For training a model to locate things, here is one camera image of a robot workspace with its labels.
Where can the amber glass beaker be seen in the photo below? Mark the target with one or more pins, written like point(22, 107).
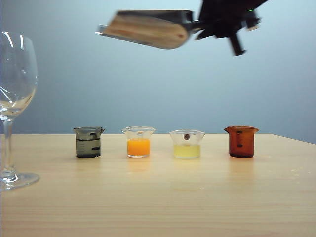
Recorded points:
point(242, 144)

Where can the clear wine glass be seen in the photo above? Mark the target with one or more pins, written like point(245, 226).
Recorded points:
point(14, 81)

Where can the grey smoked glass beaker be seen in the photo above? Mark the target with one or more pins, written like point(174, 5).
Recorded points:
point(88, 145)

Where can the clear beaker with orange juice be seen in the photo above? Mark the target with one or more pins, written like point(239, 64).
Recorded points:
point(138, 146)

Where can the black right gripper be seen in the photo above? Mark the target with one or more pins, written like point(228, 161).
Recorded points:
point(224, 17)

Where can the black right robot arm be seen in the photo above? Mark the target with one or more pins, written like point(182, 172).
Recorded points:
point(261, 1)

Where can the stainless steel ice scoop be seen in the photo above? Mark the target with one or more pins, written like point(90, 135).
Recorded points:
point(148, 29)

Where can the clear beaker with yellow liquid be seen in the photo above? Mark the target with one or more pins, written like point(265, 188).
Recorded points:
point(187, 150)

